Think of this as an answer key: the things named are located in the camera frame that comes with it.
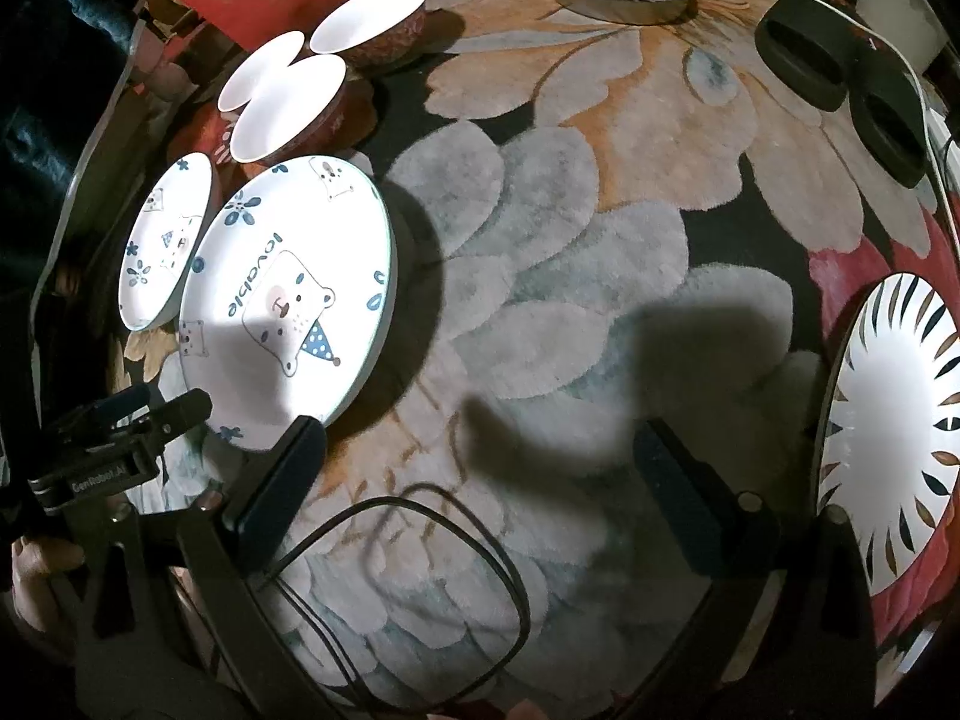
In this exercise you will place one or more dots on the small red patterned bowl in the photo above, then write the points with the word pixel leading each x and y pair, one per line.
pixel 255 75
pixel 289 105

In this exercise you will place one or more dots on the person's left hand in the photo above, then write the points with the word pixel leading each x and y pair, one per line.
pixel 41 577

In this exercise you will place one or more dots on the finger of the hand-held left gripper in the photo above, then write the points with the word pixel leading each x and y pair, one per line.
pixel 176 411
pixel 101 411

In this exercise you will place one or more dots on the small bear print plate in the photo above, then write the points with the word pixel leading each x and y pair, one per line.
pixel 161 240

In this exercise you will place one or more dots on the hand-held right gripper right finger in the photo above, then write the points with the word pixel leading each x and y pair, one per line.
pixel 679 495

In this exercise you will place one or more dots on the large bear print plate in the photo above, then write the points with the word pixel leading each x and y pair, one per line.
pixel 300 255

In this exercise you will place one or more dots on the large red patterned bowl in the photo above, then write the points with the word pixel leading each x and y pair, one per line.
pixel 367 15

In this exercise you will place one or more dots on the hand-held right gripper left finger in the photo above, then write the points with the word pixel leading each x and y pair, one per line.
pixel 279 480

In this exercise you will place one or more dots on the white plate with striped rim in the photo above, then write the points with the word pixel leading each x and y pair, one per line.
pixel 892 427

